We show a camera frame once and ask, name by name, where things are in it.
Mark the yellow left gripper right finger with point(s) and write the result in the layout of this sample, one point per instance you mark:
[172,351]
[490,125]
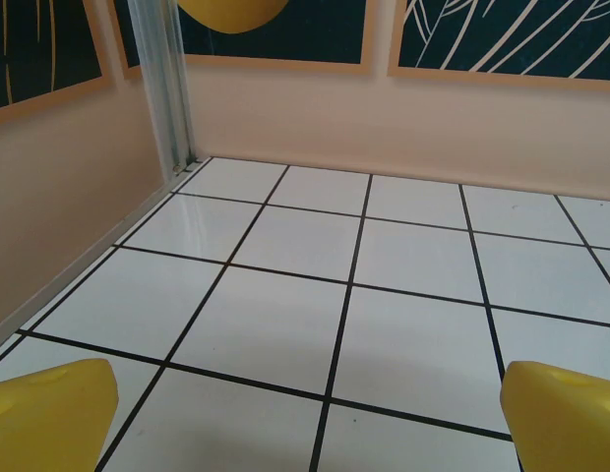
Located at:
[566,428]

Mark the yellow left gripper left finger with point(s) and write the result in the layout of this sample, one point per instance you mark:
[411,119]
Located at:
[54,423]

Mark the aluminium corner post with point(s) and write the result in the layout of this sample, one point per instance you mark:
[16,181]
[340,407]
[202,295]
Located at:
[162,83]

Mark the narrow dark wall panel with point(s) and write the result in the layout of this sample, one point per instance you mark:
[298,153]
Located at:
[130,29]

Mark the wall panel with golden oval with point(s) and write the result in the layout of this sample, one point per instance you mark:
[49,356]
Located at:
[310,29]

